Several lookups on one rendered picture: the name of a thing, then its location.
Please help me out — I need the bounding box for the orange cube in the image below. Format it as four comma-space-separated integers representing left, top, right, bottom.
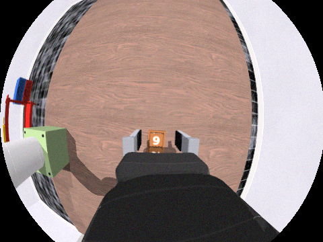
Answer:
149, 132, 164, 147
149, 147, 162, 153

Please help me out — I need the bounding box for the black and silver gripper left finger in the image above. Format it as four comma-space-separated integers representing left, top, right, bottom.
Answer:
122, 129, 141, 156

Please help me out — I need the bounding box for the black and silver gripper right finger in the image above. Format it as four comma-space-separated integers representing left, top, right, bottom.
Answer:
175, 130, 200, 156

